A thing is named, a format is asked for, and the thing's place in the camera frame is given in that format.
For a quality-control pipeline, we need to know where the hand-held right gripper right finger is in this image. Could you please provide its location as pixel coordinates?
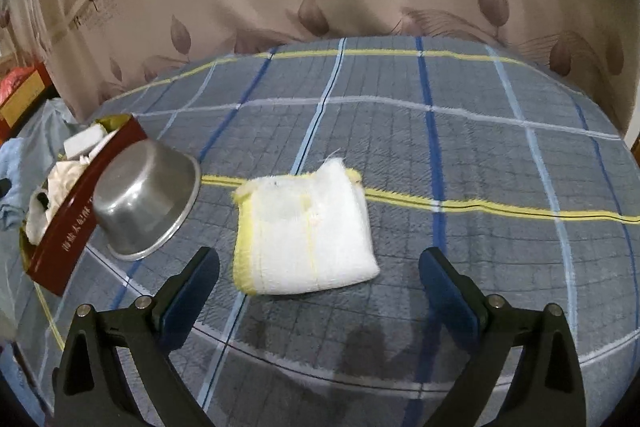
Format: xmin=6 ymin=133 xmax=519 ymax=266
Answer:
xmin=419 ymin=248 xmax=587 ymax=427

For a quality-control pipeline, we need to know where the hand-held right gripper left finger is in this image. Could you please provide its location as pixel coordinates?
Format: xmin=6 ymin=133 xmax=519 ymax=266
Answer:
xmin=52 ymin=246 xmax=221 ymax=427

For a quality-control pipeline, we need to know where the white towel with yellow edges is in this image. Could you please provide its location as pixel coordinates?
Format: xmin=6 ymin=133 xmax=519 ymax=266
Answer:
xmin=231 ymin=158 xmax=380 ymax=297

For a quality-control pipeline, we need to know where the red tin box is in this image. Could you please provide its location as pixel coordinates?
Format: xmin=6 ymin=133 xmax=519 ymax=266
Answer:
xmin=20 ymin=114 xmax=148 ymax=298

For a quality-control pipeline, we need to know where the thick white cloth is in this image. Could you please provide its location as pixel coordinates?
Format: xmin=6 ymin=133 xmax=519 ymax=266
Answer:
xmin=64 ymin=126 xmax=110 ymax=159

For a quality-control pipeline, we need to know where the grey plaid bed sheet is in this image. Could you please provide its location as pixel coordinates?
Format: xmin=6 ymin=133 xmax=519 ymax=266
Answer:
xmin=10 ymin=36 xmax=640 ymax=427

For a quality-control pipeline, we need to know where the steel bowl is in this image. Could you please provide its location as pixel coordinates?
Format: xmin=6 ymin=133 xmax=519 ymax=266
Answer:
xmin=92 ymin=138 xmax=202 ymax=263

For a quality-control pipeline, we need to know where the red and yellow box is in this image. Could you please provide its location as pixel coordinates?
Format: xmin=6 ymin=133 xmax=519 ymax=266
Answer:
xmin=0 ymin=61 xmax=53 ymax=142

